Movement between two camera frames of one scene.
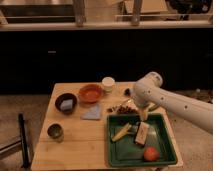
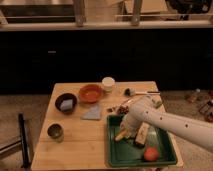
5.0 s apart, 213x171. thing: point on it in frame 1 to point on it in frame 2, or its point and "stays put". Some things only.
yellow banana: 122,132 stays put
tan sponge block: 142,133 stays put
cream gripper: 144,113 to 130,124
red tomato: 151,154 stays put
